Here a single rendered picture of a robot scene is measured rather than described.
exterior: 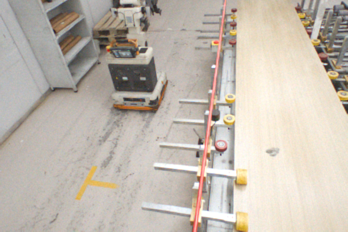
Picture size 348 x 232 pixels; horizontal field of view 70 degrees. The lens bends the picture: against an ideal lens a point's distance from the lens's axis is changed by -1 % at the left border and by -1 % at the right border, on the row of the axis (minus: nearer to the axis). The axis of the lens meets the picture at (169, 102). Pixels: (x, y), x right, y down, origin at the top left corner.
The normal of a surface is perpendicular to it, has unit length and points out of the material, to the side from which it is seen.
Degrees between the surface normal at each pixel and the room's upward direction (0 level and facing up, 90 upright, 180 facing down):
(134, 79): 90
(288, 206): 0
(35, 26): 90
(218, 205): 0
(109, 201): 0
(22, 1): 90
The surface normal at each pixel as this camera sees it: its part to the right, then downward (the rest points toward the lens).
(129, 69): -0.20, 0.63
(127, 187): -0.11, -0.78
